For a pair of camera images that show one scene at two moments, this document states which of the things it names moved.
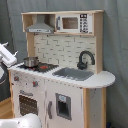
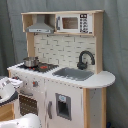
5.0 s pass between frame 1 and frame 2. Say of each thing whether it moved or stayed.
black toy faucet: stayed
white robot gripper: moved
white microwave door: stayed
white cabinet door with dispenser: stayed
